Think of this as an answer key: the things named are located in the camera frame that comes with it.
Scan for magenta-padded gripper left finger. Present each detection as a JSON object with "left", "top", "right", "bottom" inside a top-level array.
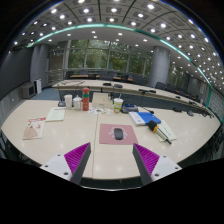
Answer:
[{"left": 39, "top": 141, "right": 92, "bottom": 186}]

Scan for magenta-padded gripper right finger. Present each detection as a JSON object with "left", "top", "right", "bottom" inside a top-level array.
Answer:
[{"left": 132, "top": 143, "right": 183, "bottom": 187}]

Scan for black computer mouse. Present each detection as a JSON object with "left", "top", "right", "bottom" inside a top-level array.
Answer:
[{"left": 113, "top": 127, "right": 124, "bottom": 141}]

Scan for pink mouse pad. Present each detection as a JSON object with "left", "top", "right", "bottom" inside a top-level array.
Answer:
[{"left": 98, "top": 123, "right": 139, "bottom": 146}]

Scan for white and green leaflet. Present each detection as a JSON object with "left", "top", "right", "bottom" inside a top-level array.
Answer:
[{"left": 154, "top": 119, "right": 178, "bottom": 143}]

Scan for blue and white book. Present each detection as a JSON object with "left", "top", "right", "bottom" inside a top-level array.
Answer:
[{"left": 128, "top": 111, "right": 162, "bottom": 127}]

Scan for cream paper booklet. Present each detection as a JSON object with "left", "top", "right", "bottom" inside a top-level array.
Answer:
[{"left": 45, "top": 106, "right": 67, "bottom": 123}]

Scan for colourful sticker sheet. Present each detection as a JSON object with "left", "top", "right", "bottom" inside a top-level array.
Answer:
[{"left": 88, "top": 106, "right": 111, "bottom": 117}]

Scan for red and white magazine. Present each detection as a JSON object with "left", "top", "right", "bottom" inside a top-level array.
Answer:
[{"left": 22, "top": 116, "right": 47, "bottom": 141}]

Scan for white lidded mug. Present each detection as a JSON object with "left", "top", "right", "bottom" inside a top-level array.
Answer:
[{"left": 72, "top": 95, "right": 83, "bottom": 111}]

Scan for black desk conference unit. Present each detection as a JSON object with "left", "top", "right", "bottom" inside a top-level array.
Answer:
[{"left": 120, "top": 103, "right": 140, "bottom": 114}]

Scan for red bottle with green band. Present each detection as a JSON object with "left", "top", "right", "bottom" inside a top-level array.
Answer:
[{"left": 81, "top": 87, "right": 91, "bottom": 112}]

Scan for white paper cup stack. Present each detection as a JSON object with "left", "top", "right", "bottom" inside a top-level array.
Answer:
[{"left": 64, "top": 94, "right": 73, "bottom": 110}]

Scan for green printed paper cup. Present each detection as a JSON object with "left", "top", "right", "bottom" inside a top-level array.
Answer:
[{"left": 112, "top": 97, "right": 124, "bottom": 114}]

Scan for beige cardboard box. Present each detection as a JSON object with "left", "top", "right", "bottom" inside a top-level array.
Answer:
[{"left": 91, "top": 92, "right": 114, "bottom": 110}]

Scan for long curved conference desk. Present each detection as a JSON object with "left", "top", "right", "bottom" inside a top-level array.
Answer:
[{"left": 51, "top": 79, "right": 214, "bottom": 118}]

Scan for dark office chairs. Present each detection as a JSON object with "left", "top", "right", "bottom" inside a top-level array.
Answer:
[{"left": 64, "top": 69, "right": 205, "bottom": 102}]

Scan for white upright appliance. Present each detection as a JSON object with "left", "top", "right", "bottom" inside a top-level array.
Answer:
[{"left": 34, "top": 78, "right": 43, "bottom": 95}]

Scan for grey box appliance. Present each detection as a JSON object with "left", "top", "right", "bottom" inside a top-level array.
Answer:
[{"left": 21, "top": 82, "right": 37, "bottom": 100}]

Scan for ceiling lights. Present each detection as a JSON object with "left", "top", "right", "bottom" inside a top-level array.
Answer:
[{"left": 11, "top": 0, "right": 224, "bottom": 98}]

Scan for black microphone with orange ring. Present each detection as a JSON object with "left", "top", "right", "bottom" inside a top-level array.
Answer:
[{"left": 147, "top": 120, "right": 173, "bottom": 146}]

